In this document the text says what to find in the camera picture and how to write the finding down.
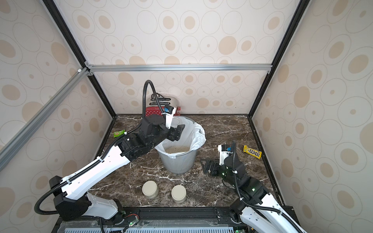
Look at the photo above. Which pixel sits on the green snack packet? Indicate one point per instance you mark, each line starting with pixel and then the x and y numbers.
pixel 119 133

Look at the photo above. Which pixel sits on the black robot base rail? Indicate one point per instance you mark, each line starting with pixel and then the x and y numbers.
pixel 190 216

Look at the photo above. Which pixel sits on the white plastic bin liner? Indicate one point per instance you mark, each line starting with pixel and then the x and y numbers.
pixel 192 138

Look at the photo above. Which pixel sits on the beige lidded jar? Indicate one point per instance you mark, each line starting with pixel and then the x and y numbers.
pixel 179 194
pixel 150 189

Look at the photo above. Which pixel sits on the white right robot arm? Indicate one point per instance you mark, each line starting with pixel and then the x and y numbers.
pixel 255 206

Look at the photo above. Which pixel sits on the black vertical frame post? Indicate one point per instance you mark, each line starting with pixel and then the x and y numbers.
pixel 295 20
pixel 71 41

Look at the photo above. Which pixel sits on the red polka dot toaster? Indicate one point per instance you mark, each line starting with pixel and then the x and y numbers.
pixel 152 107

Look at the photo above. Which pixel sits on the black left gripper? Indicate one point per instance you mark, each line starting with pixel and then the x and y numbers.
pixel 176 131

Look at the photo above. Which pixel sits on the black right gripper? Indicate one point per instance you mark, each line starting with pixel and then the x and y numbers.
pixel 212 168

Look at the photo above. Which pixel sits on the yellow candy packet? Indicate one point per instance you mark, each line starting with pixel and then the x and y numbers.
pixel 255 153

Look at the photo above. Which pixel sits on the aluminium horizontal back rail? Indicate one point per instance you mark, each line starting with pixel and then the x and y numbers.
pixel 173 68

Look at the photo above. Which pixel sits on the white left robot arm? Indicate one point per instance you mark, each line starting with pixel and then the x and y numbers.
pixel 74 200

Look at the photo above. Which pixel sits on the black vertical frame post left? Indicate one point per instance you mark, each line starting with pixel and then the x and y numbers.
pixel 71 41

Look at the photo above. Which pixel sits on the black vertical frame post right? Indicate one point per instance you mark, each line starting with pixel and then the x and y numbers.
pixel 295 20

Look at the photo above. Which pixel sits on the aluminium left side rail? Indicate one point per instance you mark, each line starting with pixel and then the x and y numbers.
pixel 18 141

